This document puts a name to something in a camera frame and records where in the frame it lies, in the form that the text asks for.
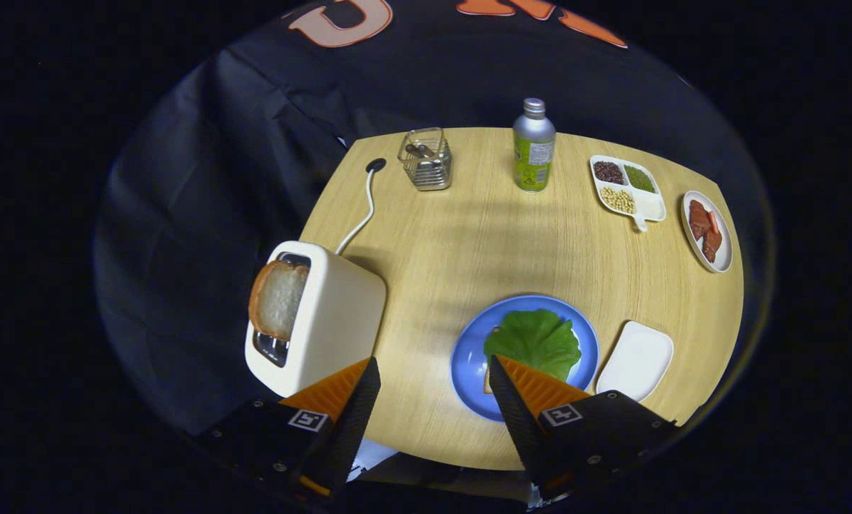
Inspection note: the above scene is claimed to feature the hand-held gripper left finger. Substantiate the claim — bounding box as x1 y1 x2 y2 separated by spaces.
194 356 382 498

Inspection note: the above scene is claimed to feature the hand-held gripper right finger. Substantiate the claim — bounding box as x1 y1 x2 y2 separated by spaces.
488 354 682 502

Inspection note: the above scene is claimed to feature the green lettuce leaf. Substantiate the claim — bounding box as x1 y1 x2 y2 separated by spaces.
483 308 583 383

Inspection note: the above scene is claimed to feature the white toast bread slice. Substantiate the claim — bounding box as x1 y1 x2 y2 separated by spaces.
248 260 310 342

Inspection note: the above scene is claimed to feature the pale paper sheet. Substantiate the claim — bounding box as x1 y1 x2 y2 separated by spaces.
351 437 402 483

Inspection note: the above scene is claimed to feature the bread slice with crust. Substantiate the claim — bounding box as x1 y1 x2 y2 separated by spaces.
482 325 502 395

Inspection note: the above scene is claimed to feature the blue round plate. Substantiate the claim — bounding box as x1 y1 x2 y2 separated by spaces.
450 294 601 423

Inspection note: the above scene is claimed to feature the cream toaster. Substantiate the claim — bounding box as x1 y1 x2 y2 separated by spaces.
244 241 387 398

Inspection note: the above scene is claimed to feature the white rectangular plate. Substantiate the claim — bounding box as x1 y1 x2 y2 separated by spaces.
595 320 675 403

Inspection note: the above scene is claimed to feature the pile of yellow soybeans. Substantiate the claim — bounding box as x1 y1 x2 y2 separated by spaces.
600 186 637 215

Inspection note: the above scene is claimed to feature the white divided dish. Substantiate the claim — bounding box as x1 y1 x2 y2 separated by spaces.
589 154 667 233

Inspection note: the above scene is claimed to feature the white oval plate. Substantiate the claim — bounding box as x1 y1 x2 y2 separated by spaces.
681 189 734 274

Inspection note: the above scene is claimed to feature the large brown meat slice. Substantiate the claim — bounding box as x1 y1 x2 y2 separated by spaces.
689 200 712 240

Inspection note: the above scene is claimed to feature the pile of green beans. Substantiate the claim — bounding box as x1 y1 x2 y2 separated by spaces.
624 164 656 193

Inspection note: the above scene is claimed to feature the green metal bottle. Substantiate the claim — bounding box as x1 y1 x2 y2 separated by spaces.
512 98 557 193

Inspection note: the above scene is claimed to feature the white toaster cable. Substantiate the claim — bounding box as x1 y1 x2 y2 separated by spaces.
335 158 387 256

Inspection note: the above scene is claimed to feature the wire mesh basket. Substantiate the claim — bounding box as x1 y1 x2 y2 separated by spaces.
397 127 453 192

